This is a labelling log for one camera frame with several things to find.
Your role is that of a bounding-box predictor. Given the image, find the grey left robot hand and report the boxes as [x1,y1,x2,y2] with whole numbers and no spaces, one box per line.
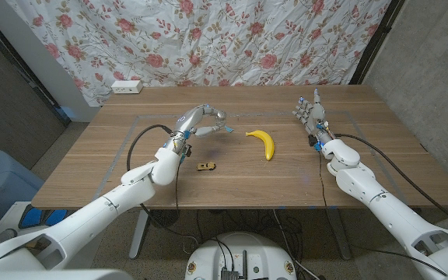
[173,103,225,140]

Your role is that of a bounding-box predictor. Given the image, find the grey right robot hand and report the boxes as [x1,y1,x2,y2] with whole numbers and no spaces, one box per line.
[292,87,329,135]

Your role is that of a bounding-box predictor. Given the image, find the yellow banana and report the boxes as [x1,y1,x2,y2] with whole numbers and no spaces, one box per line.
[245,129,275,162]

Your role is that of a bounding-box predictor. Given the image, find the white power strip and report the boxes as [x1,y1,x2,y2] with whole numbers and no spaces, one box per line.
[110,79,144,95]

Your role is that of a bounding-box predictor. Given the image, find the floral rose backdrop cloth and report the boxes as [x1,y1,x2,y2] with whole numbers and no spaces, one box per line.
[5,0,392,108]

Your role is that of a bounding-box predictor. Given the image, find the black backdrop stand pole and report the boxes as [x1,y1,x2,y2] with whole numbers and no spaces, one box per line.
[348,0,406,86]

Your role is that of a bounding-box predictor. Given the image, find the black round floor fan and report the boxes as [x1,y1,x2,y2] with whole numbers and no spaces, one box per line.
[148,208,181,229]

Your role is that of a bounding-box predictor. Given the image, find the white table leg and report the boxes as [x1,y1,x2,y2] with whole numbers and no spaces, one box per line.
[128,208,151,261]
[327,207,353,261]

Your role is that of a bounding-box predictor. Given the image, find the white robot torso base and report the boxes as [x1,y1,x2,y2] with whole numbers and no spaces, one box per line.
[184,232,298,280]

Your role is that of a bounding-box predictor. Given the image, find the blue plastic bin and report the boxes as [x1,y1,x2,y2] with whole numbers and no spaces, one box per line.
[0,150,45,226]

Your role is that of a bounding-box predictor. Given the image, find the white platform with blue pads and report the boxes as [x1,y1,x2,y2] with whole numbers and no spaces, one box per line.
[0,201,72,250]

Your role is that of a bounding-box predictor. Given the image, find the grey sneaker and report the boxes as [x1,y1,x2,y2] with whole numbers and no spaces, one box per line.
[0,228,17,250]

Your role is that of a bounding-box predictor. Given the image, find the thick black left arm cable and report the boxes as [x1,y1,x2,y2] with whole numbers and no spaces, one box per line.
[125,124,201,250]

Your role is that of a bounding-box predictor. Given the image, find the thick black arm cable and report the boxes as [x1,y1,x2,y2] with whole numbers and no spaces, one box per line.
[125,124,201,250]
[334,133,448,234]

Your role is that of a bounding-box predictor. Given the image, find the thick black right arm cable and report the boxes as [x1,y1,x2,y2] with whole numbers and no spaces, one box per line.
[334,133,448,234]

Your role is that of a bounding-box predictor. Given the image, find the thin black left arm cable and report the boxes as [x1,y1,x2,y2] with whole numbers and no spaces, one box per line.
[174,155,183,213]

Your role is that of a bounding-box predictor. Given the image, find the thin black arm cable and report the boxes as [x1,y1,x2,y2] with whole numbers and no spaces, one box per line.
[174,155,183,213]
[317,149,448,278]

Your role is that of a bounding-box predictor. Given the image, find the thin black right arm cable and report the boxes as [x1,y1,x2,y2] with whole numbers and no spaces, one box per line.
[317,149,448,278]

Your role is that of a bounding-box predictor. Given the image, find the tangled black floor cables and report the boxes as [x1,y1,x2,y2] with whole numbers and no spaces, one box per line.
[196,208,305,254]

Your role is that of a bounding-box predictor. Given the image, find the white floor cable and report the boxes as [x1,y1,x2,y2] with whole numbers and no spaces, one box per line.
[272,208,320,280]

